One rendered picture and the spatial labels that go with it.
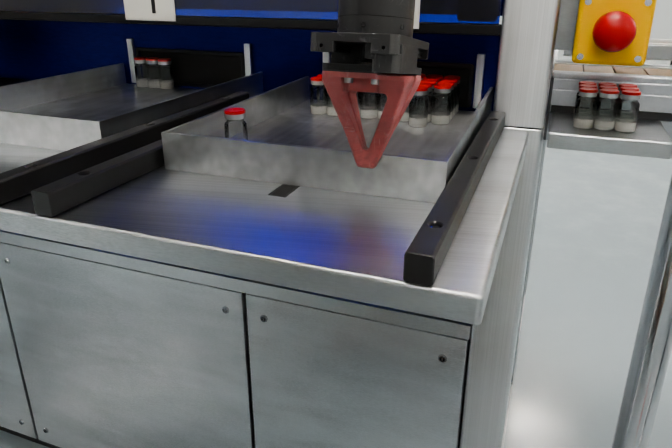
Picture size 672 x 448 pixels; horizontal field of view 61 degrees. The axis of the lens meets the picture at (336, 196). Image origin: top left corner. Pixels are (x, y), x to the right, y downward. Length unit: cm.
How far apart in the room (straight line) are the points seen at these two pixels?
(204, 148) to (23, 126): 23
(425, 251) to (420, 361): 55
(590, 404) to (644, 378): 72
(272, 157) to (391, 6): 16
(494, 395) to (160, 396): 62
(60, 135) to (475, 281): 45
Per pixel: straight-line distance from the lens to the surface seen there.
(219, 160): 52
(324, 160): 47
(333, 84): 44
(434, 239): 35
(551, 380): 178
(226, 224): 42
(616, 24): 66
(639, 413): 106
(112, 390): 125
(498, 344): 83
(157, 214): 45
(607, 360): 192
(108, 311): 114
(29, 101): 90
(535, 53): 70
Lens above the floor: 105
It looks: 21 degrees down
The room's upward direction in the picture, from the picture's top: straight up
